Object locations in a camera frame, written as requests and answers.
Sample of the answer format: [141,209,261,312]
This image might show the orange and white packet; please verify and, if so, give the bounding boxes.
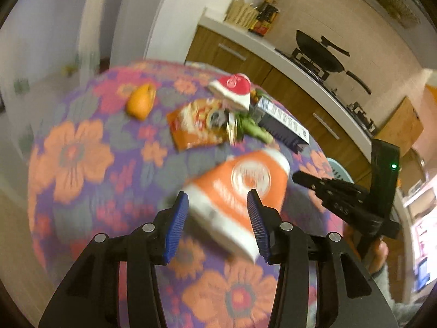
[182,148,291,263]

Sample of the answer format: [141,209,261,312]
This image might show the black gas stove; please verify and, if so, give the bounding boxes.
[275,48,379,137]

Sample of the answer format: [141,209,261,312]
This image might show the wooden cutting board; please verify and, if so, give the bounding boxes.
[376,97,424,156]

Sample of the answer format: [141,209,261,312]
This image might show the wicker utensil basket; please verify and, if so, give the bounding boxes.
[225,0,258,30]

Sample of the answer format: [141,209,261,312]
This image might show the red and white packet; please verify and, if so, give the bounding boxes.
[208,73,251,112]

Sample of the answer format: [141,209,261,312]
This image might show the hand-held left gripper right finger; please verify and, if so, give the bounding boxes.
[246,189,400,328]

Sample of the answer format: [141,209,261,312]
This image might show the dark sauce bottle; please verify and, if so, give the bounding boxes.
[254,5,270,30]

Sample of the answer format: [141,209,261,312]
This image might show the dark blue carton box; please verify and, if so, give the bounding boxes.
[251,96,309,154]

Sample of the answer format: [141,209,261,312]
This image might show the green vegetable scraps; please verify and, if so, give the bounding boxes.
[235,113,274,144]

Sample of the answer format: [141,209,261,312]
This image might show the black wok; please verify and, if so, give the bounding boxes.
[295,30,372,95]

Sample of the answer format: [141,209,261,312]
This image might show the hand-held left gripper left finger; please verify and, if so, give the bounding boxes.
[39,191,190,328]

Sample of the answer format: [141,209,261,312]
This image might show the person's right hand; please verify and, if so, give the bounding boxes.
[362,238,390,274]

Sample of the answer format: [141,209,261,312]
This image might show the white curtain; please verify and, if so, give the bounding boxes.
[77,0,117,76]

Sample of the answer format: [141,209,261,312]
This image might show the black utensil handle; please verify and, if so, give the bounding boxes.
[320,36,350,57]

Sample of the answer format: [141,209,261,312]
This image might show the light blue plastic basket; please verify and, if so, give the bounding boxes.
[326,157,356,183]

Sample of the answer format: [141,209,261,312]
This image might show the floral tablecloth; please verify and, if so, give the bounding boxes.
[27,60,345,328]

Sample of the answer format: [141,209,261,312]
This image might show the orange snack packet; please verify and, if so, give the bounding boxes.
[167,97,236,151]

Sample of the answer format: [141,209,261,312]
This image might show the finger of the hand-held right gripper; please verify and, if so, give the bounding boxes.
[293,171,371,201]
[318,194,373,225]

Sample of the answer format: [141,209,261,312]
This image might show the sauce bottles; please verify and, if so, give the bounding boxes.
[259,2,279,36]

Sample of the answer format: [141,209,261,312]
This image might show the person's right forearm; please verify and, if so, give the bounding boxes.
[370,266,424,326]

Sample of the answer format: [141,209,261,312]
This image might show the range hood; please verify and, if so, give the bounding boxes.
[333,0,437,31]

